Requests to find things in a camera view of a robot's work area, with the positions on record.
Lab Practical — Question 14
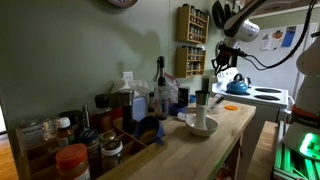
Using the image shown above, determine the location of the blue measuring cup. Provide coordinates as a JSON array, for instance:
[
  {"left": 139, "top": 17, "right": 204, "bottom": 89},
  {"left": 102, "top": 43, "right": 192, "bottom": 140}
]
[{"left": 134, "top": 115, "right": 166, "bottom": 147}]

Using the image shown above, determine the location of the small clear glass jar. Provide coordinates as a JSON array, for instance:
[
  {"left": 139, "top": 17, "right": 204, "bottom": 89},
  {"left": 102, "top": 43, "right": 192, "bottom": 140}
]
[{"left": 43, "top": 118, "right": 58, "bottom": 141}]

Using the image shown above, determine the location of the blue paper on refrigerator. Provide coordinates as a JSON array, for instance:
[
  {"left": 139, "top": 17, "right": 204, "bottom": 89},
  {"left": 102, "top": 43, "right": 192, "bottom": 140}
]
[{"left": 281, "top": 25, "right": 298, "bottom": 48}]

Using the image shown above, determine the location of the white ceramic bowl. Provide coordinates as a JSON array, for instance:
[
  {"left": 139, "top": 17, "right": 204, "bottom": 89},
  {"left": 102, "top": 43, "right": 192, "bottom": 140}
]
[{"left": 185, "top": 113, "right": 219, "bottom": 138}]

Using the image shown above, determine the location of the dark bottle with black cap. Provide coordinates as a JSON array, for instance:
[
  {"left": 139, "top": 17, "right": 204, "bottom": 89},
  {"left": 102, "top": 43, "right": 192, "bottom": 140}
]
[{"left": 94, "top": 93, "right": 113, "bottom": 133}]

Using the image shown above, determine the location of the jar with dark lid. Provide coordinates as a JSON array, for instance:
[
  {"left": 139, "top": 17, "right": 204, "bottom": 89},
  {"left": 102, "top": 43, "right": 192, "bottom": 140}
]
[{"left": 78, "top": 129, "right": 101, "bottom": 164}]

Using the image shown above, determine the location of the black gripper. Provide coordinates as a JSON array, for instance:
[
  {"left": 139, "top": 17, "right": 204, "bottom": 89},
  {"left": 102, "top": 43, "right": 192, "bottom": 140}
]
[{"left": 211, "top": 43, "right": 248, "bottom": 75}]

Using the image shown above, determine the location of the white electric stove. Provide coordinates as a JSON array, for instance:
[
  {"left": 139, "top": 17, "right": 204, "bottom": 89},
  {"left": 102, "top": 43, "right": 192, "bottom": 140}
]
[{"left": 211, "top": 67, "right": 290, "bottom": 180}]

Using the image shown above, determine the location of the clear zip plastic bag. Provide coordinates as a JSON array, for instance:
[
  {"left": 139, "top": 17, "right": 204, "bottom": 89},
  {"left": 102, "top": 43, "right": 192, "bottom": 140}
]
[{"left": 164, "top": 73, "right": 181, "bottom": 104}]

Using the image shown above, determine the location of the dark labelled canister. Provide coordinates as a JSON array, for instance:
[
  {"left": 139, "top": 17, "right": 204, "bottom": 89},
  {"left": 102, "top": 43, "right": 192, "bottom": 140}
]
[{"left": 177, "top": 86, "right": 191, "bottom": 107}]

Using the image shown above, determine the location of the metal robot cart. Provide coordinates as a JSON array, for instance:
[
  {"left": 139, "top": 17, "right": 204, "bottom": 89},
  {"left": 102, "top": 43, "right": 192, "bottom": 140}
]
[{"left": 272, "top": 121, "right": 320, "bottom": 180}]

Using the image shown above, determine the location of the white paper on refrigerator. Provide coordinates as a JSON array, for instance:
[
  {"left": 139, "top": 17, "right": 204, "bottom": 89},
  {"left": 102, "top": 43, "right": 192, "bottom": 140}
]
[{"left": 260, "top": 32, "right": 272, "bottom": 51}]

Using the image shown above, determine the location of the black hanging pan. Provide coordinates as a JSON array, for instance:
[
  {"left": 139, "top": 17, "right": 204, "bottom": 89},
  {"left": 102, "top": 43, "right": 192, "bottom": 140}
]
[
  {"left": 211, "top": 0, "right": 227, "bottom": 30},
  {"left": 223, "top": 0, "right": 234, "bottom": 21}
]

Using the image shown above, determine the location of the dark blue bowl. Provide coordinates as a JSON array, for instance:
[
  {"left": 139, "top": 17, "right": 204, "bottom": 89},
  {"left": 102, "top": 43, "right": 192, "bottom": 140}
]
[{"left": 168, "top": 102, "right": 188, "bottom": 117}]

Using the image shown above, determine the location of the white bottle with steel top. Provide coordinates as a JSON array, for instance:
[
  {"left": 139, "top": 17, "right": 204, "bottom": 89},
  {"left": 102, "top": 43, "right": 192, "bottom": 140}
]
[{"left": 194, "top": 89, "right": 211, "bottom": 131}]

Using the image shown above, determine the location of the jar with gold lid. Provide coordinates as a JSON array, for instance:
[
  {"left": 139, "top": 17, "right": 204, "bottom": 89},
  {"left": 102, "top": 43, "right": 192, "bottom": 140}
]
[{"left": 99, "top": 130, "right": 118, "bottom": 144}]

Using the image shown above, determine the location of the blue kettle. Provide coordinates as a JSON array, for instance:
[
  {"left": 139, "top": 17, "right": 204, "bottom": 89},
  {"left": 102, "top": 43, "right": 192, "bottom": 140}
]
[{"left": 226, "top": 73, "right": 250, "bottom": 95}]

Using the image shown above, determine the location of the red label bottle white cap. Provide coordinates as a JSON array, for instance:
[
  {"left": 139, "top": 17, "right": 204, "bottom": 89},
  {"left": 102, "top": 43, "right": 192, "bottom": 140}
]
[{"left": 55, "top": 117, "right": 76, "bottom": 148}]

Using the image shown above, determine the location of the white wall outlet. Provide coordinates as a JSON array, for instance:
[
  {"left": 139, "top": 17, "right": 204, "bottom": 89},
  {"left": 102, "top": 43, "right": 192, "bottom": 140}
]
[{"left": 122, "top": 71, "right": 134, "bottom": 82}]

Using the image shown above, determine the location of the black handled utensil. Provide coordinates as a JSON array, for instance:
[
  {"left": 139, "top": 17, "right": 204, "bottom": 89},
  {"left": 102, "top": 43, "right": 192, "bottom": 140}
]
[{"left": 209, "top": 95, "right": 225, "bottom": 109}]

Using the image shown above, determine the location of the wooden spice rack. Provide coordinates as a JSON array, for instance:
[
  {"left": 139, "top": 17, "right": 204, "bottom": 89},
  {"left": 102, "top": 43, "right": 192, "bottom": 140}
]
[
  {"left": 175, "top": 45, "right": 207, "bottom": 79},
  {"left": 176, "top": 3, "right": 210, "bottom": 45}
]

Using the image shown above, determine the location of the paper with orange print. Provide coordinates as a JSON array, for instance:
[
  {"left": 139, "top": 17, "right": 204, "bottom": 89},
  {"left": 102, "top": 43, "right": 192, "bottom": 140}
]
[{"left": 271, "top": 29, "right": 286, "bottom": 48}]

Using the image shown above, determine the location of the spice jar with white lid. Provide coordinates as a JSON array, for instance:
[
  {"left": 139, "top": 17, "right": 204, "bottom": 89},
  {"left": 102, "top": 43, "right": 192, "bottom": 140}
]
[{"left": 100, "top": 139, "right": 124, "bottom": 174}]

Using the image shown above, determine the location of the jar with white Vietnam label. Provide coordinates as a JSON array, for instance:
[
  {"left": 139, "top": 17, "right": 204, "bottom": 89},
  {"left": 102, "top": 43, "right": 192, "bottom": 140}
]
[{"left": 14, "top": 119, "right": 46, "bottom": 156}]

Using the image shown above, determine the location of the wooden spice tray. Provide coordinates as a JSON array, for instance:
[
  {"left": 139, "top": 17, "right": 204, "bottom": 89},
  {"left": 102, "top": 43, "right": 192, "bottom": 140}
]
[{"left": 19, "top": 124, "right": 168, "bottom": 180}]

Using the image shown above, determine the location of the jar with orange lid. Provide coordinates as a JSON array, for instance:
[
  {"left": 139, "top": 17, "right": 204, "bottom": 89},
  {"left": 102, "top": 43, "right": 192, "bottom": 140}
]
[{"left": 55, "top": 143, "right": 92, "bottom": 180}]

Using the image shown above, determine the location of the pale blue box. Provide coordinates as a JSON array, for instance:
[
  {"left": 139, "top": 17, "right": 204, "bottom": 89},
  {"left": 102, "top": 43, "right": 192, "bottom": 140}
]
[{"left": 132, "top": 95, "right": 149, "bottom": 123}]

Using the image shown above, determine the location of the clear bottle with black pump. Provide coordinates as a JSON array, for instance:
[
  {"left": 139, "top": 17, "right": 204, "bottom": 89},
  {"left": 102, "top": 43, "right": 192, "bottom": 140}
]
[{"left": 153, "top": 55, "right": 170, "bottom": 121}]

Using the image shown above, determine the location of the white refrigerator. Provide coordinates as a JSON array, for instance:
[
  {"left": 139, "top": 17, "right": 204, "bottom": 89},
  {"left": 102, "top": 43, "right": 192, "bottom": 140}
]
[{"left": 237, "top": 21, "right": 319, "bottom": 98}]

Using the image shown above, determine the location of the clear plastic container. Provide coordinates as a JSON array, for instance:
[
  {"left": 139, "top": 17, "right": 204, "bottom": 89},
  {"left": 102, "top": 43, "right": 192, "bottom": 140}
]
[{"left": 208, "top": 103, "right": 224, "bottom": 115}]

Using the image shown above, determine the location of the decorative round wall plate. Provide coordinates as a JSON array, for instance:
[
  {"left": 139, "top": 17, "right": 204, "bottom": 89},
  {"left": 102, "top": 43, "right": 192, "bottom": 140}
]
[{"left": 107, "top": 0, "right": 139, "bottom": 9}]

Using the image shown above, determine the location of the black pepper mill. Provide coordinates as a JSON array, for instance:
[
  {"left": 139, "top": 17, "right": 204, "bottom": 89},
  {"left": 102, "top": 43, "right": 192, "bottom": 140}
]
[{"left": 118, "top": 89, "right": 135, "bottom": 134}]

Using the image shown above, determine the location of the white crumpled plastic bag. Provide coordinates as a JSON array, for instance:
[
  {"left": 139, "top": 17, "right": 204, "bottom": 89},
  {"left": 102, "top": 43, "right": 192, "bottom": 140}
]
[{"left": 110, "top": 79, "right": 151, "bottom": 98}]

